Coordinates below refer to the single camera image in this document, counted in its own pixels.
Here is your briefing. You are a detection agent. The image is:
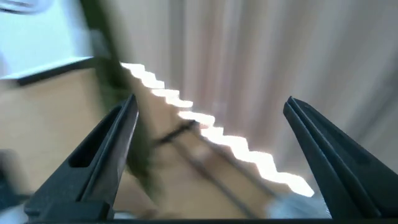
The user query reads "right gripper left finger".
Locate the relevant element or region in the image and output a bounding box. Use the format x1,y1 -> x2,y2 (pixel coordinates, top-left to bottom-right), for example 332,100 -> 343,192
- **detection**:
24,93 -> 140,220

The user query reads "beige curtain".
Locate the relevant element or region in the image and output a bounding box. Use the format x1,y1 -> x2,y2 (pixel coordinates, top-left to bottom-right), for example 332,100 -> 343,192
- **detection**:
102,0 -> 398,197

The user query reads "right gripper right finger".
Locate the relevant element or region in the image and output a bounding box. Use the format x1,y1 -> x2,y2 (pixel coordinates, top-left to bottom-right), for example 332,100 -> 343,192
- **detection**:
282,95 -> 398,219

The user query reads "green long-sleeved shirt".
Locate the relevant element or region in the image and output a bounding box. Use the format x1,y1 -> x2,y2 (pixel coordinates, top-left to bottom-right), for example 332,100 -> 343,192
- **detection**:
80,0 -> 163,194

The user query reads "black clothes rack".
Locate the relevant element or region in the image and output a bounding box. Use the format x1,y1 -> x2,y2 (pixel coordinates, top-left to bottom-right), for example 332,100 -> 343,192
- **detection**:
151,119 -> 281,219

